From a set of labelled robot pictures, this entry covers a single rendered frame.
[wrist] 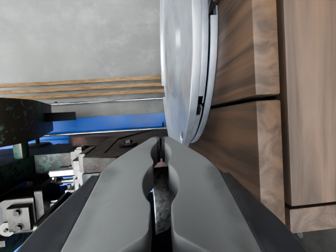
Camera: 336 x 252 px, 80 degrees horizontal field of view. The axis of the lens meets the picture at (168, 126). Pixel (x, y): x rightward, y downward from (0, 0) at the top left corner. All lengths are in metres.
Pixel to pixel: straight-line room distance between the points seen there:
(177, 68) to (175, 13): 0.06
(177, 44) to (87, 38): 2.03
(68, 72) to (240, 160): 2.13
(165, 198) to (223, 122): 0.68
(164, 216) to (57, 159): 0.65
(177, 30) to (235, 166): 0.16
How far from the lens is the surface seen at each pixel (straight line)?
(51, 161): 1.23
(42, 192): 1.01
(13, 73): 2.43
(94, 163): 0.66
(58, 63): 2.28
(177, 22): 0.26
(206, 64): 0.21
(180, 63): 0.25
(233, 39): 0.18
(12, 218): 1.05
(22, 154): 1.20
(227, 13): 0.20
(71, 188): 1.01
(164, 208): 0.86
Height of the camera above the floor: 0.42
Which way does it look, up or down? 6 degrees down
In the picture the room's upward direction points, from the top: 93 degrees counter-clockwise
